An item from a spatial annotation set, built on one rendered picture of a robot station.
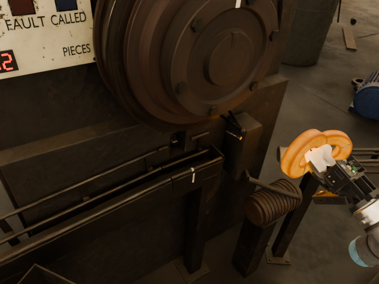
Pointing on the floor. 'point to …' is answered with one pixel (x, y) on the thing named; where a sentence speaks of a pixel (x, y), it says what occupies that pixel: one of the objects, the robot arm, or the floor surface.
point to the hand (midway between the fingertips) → (306, 149)
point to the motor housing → (261, 223)
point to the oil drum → (309, 31)
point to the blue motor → (368, 97)
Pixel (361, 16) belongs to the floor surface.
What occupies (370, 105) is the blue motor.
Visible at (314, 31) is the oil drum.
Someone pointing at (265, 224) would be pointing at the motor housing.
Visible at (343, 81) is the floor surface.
